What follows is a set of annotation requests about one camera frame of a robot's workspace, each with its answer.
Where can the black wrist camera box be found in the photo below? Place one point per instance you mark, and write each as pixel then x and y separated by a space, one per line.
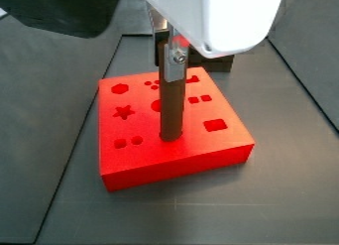
pixel 82 18

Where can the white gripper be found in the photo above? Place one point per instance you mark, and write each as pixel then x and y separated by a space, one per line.
pixel 221 27

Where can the black curved cradle fixture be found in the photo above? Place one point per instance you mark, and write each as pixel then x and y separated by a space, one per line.
pixel 213 65

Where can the red shape sorter block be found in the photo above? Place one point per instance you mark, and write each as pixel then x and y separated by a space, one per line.
pixel 134 156

